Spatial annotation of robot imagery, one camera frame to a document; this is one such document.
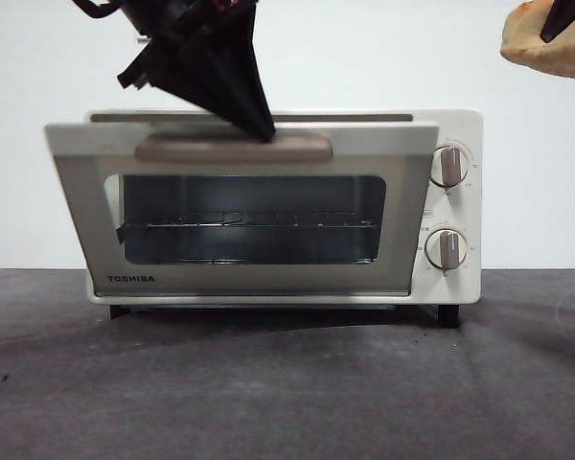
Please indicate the beige oven knob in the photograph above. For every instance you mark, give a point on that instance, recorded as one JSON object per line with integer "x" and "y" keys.
{"x": 451, "y": 167}
{"x": 446, "y": 249}

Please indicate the golden bread loaf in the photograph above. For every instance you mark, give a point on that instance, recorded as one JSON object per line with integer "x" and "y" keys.
{"x": 522, "y": 33}

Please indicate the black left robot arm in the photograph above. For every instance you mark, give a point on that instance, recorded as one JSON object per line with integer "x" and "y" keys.
{"x": 172, "y": 19}

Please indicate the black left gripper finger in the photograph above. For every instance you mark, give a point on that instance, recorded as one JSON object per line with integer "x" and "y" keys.
{"x": 196, "y": 81}
{"x": 244, "y": 67}

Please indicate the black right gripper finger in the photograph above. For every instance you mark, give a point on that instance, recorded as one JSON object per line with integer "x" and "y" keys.
{"x": 558, "y": 19}

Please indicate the white Toshiba toaster oven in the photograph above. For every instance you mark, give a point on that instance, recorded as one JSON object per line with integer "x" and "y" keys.
{"x": 460, "y": 206}

